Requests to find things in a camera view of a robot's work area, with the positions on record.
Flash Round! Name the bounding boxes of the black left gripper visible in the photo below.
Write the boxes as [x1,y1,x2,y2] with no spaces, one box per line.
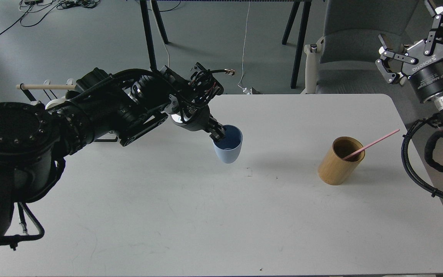
[170,106,226,143]

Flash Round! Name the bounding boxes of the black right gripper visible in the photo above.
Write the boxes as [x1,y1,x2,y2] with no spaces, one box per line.
[375,0,443,112]

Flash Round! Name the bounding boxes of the light blue plastic cup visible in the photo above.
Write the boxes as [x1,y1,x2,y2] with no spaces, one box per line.
[213,125,244,164]

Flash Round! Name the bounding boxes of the pink chopstick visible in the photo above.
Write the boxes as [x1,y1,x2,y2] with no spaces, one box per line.
[342,128,400,161]

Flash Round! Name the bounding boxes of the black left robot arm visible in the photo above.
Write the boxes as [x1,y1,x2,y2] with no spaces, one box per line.
[0,63,228,249]

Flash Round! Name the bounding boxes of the grey office chair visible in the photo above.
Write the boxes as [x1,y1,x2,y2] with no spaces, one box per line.
[304,0,419,93]

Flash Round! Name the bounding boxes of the black table legs left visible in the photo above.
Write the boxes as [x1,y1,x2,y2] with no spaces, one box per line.
[139,0,170,70]

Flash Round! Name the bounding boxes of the black table legs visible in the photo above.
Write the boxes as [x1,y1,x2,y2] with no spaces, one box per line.
[281,0,313,89]
[139,0,170,70]

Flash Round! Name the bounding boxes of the black table legs right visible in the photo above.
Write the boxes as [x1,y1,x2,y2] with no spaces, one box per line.
[281,0,313,89]

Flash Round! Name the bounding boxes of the bamboo cylinder holder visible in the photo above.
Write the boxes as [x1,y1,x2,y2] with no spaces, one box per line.
[318,137,365,185]

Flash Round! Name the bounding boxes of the white plate in rack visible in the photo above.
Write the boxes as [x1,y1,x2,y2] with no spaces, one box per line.
[45,78,76,110]

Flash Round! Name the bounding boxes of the wooden dowel rod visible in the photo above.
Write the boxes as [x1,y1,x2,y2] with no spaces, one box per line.
[15,83,76,90]

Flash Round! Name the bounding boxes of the white hanging cable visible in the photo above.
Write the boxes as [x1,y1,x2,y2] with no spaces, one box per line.
[238,0,253,93]

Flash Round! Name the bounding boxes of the black wire dish rack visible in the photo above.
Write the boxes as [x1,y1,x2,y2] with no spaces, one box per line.
[93,131,119,143]

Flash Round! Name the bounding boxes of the black floor cables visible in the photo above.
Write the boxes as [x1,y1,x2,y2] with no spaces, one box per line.
[0,0,101,58]

